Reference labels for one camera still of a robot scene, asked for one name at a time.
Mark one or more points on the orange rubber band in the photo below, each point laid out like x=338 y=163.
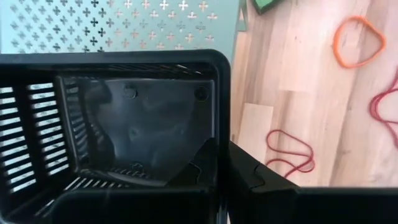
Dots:
x=335 y=43

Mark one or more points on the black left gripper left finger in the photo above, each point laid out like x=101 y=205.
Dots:
x=199 y=199

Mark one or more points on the green crayon box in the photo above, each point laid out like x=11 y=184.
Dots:
x=264 y=4

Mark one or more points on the green perforated metal shelf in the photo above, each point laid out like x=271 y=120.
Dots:
x=140 y=25

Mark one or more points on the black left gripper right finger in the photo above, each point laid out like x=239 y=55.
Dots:
x=248 y=186

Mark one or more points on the red rubber band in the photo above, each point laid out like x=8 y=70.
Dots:
x=312 y=161
x=372 y=107

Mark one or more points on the black slatted plastic basket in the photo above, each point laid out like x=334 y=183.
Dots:
x=140 y=124

